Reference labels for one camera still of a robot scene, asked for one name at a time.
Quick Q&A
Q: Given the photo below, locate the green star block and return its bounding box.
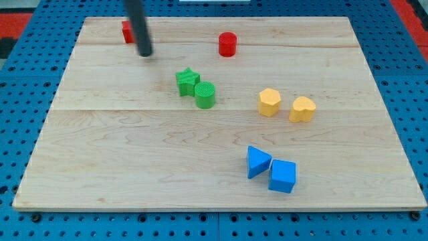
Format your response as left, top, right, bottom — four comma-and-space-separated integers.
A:
175, 68, 201, 96

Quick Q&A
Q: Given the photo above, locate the green cylinder block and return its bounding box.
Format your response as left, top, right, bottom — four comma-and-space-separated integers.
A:
194, 82, 215, 109

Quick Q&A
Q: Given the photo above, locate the light wooden board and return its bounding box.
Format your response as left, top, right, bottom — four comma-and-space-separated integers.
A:
13, 17, 427, 212

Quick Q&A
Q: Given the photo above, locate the yellow hexagon block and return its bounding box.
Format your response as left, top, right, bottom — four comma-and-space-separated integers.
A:
257, 88, 282, 117

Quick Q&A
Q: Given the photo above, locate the blue triangle block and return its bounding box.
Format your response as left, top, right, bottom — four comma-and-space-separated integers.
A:
246, 146, 272, 179

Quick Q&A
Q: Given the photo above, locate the red cylinder block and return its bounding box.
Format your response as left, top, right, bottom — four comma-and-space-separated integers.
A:
218, 32, 237, 57

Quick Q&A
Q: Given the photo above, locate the blue cube block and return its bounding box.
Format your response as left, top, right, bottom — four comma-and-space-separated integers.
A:
268, 159, 296, 193

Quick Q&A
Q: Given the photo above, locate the yellow heart block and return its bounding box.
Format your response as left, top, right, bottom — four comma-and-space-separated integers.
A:
289, 96, 316, 123

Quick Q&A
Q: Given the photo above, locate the red block behind rod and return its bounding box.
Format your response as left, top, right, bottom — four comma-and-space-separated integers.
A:
122, 20, 134, 44

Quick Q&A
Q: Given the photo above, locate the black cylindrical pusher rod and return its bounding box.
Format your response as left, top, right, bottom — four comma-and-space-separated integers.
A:
124, 0, 153, 57

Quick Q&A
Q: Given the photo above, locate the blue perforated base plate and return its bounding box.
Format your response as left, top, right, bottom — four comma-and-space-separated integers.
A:
1, 1, 427, 240

